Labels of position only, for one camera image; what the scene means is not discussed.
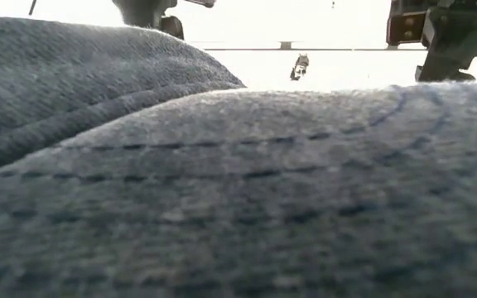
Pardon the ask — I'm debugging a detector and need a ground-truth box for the blue denim cap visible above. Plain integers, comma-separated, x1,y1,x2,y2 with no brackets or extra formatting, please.
0,15,247,180

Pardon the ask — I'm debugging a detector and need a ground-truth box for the gray denim cloth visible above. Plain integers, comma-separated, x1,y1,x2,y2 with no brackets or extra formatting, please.
0,81,477,298

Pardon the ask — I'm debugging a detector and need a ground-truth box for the small black clamp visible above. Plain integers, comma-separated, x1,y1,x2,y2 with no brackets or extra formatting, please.
289,52,311,82

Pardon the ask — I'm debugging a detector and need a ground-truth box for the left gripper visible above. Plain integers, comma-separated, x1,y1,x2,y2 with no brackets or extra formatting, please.
111,0,186,41

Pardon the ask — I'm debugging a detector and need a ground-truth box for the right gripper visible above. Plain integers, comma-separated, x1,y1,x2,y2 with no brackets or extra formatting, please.
387,0,477,82

